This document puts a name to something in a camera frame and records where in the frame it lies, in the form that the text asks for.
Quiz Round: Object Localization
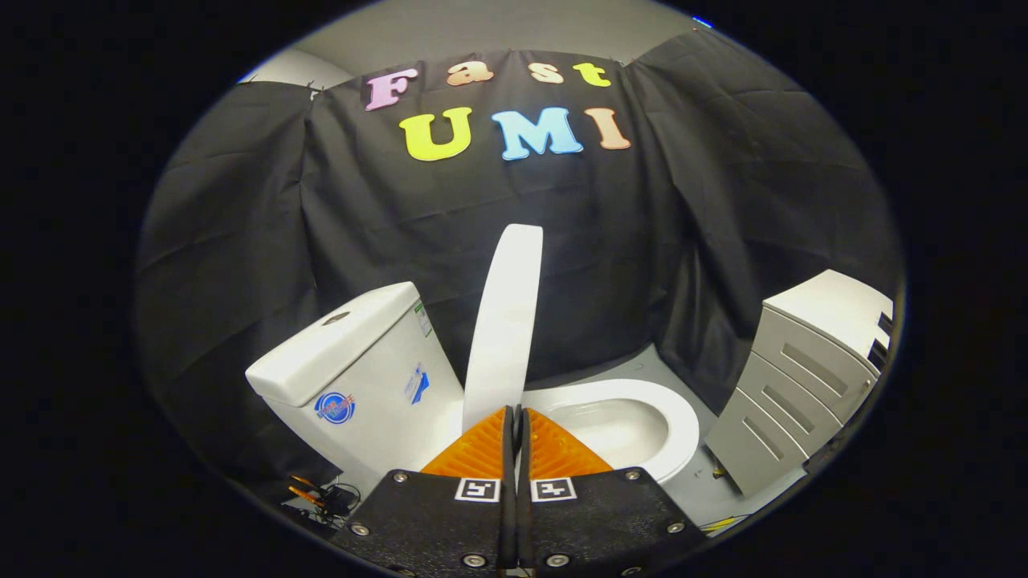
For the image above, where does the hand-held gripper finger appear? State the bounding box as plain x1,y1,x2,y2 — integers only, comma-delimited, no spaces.
333,405,516,576
516,407,708,576

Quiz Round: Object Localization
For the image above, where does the white toilet lid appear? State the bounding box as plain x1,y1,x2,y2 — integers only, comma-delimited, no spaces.
463,224,545,434

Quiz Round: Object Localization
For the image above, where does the white toilet seat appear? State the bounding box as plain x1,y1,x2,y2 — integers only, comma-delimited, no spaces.
522,379,700,484

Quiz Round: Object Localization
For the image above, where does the white ceramic toilet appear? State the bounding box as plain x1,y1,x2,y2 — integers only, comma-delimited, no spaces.
245,281,700,500

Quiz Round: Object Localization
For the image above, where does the orange and black tool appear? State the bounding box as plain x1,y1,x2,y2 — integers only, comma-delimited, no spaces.
288,475,327,509

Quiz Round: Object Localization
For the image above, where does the black backdrop cloth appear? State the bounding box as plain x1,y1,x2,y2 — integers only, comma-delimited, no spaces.
133,32,905,482

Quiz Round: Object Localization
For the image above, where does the white drawer cabinet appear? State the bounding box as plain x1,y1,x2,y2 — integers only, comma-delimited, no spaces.
705,270,895,497

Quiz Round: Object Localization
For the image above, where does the black cable bundle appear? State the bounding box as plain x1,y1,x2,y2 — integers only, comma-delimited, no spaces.
318,482,363,519

